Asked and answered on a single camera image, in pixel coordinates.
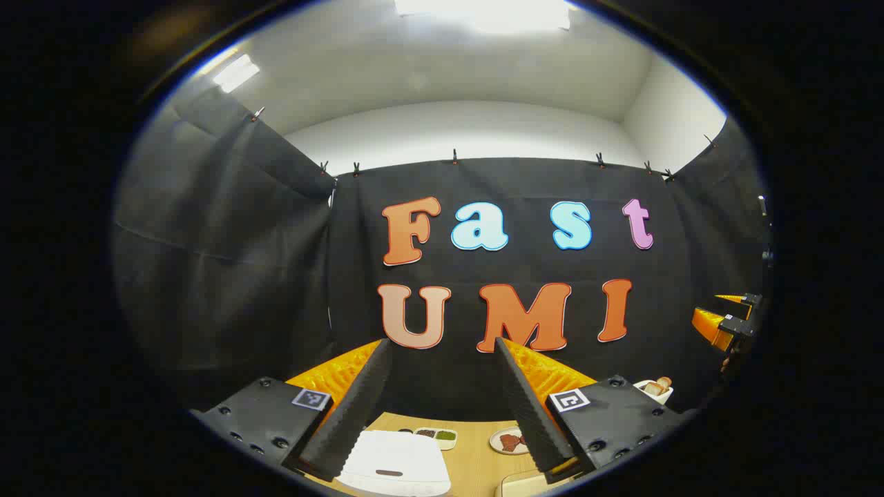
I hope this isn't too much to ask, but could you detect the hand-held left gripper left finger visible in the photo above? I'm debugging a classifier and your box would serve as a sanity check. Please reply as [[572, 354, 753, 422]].
[[190, 338, 393, 483]]

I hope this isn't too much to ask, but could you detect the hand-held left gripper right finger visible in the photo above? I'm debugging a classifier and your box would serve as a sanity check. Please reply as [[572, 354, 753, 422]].
[[495, 337, 695, 484]]

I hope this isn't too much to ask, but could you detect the white rice cooker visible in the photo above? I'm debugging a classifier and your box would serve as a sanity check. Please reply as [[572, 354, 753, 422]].
[[336, 429, 452, 496]]

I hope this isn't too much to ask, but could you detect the white oval plate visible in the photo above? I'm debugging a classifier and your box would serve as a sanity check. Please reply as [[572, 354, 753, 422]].
[[489, 427, 531, 456]]

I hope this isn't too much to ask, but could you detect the white toaster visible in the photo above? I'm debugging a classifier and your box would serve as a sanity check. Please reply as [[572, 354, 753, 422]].
[[633, 379, 675, 406]]

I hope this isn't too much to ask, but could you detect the small divided sauce dish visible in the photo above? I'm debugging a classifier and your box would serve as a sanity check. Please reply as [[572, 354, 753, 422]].
[[398, 427, 459, 451]]

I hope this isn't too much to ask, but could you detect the black backdrop cloth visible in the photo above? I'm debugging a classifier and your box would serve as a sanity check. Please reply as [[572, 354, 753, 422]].
[[110, 86, 773, 425]]

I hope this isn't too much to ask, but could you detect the row of black cloth clips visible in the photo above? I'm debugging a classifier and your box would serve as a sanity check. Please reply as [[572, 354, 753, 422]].
[[251, 106, 717, 184]]

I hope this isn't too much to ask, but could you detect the ceiling light panel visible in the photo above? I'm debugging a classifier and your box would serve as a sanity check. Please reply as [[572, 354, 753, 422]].
[[394, 0, 573, 33], [212, 54, 261, 94]]

